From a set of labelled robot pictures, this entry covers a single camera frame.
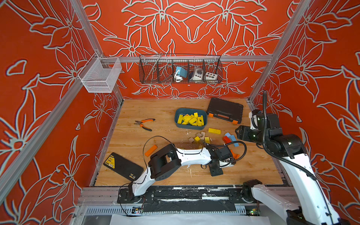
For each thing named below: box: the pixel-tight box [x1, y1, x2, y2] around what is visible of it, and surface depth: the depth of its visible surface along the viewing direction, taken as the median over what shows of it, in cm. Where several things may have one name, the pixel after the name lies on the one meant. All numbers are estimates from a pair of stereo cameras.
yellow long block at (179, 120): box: [177, 114, 184, 125], surface depth 106 cm
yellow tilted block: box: [204, 136, 211, 144], surface depth 94 cm
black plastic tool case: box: [206, 97, 244, 125], surface depth 106 cm
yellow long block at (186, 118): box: [181, 115, 191, 124], surface depth 105 cm
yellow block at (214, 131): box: [208, 127, 222, 135], surface depth 100 cm
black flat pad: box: [103, 152, 144, 182], surface depth 85 cm
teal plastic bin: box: [174, 107, 208, 130], surface depth 105 cm
